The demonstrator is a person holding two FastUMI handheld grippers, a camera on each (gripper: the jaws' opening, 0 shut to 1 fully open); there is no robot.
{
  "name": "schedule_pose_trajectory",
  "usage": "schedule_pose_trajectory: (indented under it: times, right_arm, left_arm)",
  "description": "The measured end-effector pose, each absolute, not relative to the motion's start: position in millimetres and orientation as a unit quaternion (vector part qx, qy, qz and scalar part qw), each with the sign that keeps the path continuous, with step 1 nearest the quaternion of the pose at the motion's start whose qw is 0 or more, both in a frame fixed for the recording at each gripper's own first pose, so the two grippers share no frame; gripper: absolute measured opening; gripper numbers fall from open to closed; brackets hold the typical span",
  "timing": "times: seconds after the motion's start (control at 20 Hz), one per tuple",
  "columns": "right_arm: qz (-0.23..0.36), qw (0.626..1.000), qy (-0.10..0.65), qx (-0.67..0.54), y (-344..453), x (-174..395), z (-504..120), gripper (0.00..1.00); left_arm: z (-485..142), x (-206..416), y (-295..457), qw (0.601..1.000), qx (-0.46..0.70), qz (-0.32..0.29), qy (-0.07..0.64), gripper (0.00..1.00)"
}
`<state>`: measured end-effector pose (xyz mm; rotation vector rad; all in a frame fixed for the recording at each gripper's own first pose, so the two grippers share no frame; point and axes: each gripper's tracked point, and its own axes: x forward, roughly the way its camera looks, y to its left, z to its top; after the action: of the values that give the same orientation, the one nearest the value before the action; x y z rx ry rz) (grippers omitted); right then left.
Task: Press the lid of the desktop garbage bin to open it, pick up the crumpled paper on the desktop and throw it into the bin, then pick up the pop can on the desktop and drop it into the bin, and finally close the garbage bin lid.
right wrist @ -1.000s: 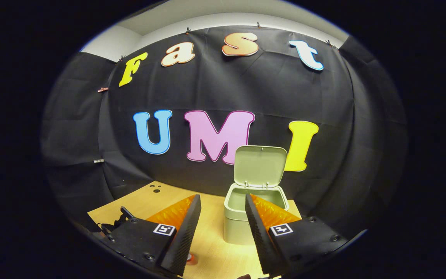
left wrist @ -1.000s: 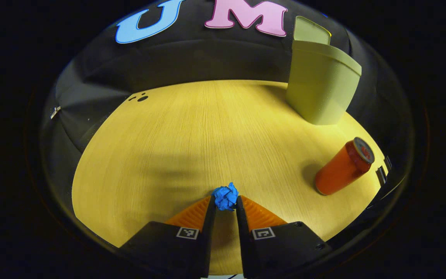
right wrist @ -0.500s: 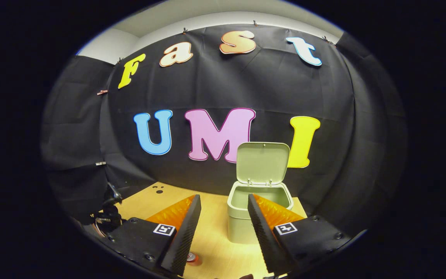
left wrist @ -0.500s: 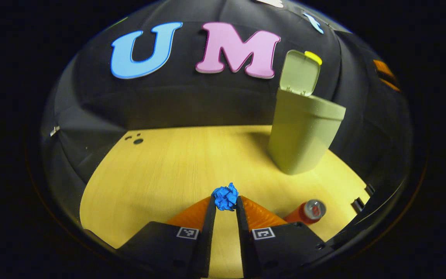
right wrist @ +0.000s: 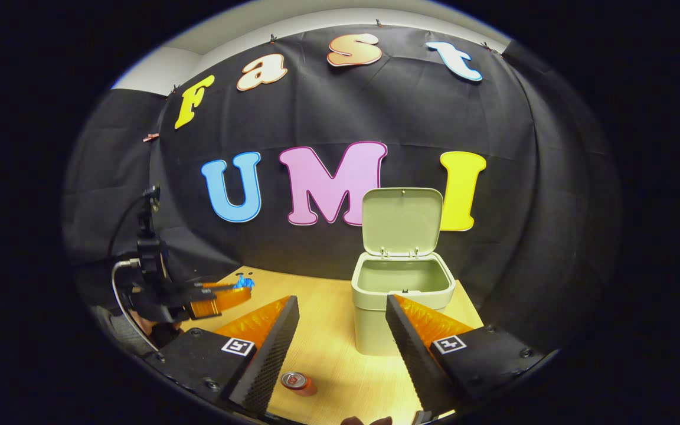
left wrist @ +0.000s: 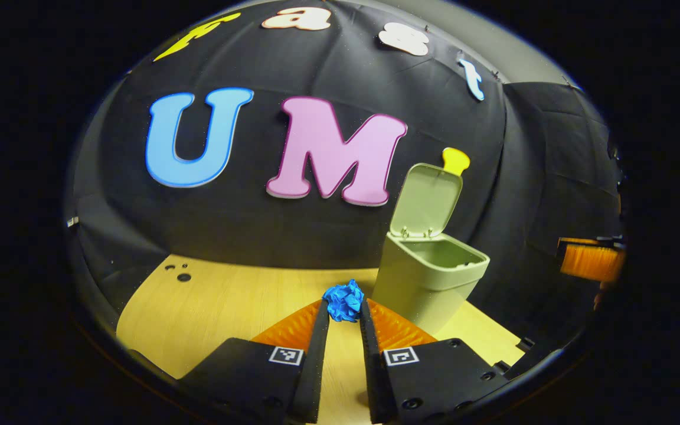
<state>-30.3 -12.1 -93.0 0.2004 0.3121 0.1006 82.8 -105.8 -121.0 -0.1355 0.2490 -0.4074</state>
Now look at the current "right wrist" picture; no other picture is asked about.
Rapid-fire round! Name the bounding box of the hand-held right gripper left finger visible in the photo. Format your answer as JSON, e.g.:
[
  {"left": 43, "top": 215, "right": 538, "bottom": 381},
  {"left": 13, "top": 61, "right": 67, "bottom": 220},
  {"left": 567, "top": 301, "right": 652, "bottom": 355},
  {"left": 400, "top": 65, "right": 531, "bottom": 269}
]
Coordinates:
[{"left": 157, "top": 295, "right": 300, "bottom": 417}]

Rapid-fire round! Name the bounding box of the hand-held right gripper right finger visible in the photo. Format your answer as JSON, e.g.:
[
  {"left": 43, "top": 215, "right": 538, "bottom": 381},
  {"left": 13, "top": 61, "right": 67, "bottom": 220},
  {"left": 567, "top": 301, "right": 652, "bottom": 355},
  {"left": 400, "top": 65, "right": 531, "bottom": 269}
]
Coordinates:
[{"left": 385, "top": 294, "right": 544, "bottom": 417}]

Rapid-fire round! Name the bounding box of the red pop can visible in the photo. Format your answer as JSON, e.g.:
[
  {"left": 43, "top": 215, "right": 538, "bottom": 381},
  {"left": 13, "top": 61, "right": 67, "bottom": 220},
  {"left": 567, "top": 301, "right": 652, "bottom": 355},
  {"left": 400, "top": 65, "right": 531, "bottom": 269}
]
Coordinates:
[{"left": 280, "top": 371, "right": 318, "bottom": 397}]

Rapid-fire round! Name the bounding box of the pale green desktop garbage bin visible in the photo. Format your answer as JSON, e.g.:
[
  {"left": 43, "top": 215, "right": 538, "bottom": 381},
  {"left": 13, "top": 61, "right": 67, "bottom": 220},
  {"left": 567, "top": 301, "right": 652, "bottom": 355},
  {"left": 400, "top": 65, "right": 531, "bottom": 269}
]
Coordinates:
[{"left": 351, "top": 188, "right": 456, "bottom": 357}]

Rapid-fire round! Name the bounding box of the wooden desktop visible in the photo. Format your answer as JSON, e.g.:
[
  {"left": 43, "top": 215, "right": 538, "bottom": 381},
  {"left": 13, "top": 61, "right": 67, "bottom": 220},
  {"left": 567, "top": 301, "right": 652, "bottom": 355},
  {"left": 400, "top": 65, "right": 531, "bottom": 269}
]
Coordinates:
[{"left": 181, "top": 266, "right": 485, "bottom": 425}]

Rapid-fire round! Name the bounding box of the black backdrop cloth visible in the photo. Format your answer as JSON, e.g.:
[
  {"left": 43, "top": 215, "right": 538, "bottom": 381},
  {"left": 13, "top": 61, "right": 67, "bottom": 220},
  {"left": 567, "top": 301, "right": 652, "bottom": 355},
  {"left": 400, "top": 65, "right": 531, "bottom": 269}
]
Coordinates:
[{"left": 63, "top": 27, "right": 621, "bottom": 331}]

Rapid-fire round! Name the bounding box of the grey cable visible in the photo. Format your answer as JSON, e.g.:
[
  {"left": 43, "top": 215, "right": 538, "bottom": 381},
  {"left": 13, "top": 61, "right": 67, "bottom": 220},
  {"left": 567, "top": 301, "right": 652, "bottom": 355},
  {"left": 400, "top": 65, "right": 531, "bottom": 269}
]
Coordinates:
[{"left": 110, "top": 259, "right": 161, "bottom": 355}]

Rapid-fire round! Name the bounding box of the black cable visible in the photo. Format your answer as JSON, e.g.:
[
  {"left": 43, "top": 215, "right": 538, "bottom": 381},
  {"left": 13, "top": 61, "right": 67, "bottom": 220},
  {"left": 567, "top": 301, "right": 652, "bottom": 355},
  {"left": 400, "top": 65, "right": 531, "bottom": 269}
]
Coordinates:
[{"left": 107, "top": 194, "right": 151, "bottom": 257}]

